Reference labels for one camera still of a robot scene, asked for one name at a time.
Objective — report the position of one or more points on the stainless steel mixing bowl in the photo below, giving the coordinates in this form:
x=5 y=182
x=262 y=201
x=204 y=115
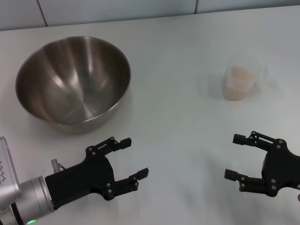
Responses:
x=70 y=84

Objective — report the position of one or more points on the clear plastic measuring cup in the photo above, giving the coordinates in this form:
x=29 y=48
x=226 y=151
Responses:
x=239 y=93

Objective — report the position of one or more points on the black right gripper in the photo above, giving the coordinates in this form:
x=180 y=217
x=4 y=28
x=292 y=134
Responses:
x=279 y=168

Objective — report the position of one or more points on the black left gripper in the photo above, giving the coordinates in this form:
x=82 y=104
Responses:
x=89 y=173

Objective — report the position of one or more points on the white uncooked rice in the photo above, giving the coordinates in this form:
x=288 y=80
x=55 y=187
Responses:
x=239 y=79

